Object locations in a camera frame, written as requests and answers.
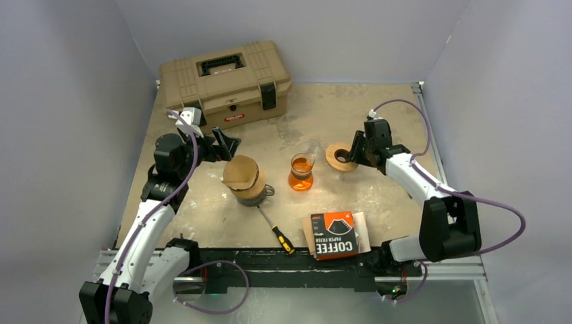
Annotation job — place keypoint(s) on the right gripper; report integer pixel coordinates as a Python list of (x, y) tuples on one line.
[(355, 154)]

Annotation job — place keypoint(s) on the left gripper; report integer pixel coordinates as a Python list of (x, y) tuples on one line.
[(224, 149)]

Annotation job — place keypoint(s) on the wooden ring holder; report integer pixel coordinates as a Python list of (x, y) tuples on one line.
[(250, 188), (337, 156)]

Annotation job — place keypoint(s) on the brown paper coffee filter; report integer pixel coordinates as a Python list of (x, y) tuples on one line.
[(237, 165)]

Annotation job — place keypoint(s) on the orange glass carafe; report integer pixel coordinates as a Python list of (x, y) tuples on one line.
[(301, 177)]

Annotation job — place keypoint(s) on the coffee paper filter box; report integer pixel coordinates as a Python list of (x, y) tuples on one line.
[(334, 235)]

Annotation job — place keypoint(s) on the smoky glass carafe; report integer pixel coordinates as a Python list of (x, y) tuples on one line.
[(254, 201)]

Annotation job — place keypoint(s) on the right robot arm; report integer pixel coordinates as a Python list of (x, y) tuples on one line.
[(449, 223)]

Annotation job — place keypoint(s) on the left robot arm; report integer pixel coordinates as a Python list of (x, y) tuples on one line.
[(126, 289)]

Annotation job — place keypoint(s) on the tan plastic toolbox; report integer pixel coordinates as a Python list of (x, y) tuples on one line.
[(231, 87)]

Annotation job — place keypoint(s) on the yellow black screwdriver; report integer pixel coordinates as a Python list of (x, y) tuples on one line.
[(283, 240)]

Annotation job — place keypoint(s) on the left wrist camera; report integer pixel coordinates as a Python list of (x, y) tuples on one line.
[(187, 121)]

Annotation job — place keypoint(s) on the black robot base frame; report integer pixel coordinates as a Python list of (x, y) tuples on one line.
[(274, 268)]

